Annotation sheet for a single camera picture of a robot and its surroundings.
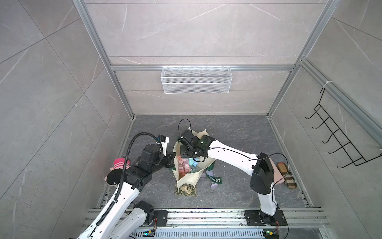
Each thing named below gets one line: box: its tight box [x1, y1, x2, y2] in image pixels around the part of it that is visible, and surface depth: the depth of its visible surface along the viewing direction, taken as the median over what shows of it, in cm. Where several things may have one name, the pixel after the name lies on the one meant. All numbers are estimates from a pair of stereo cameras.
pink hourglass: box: [178, 155, 189, 179], surface depth 87 cm
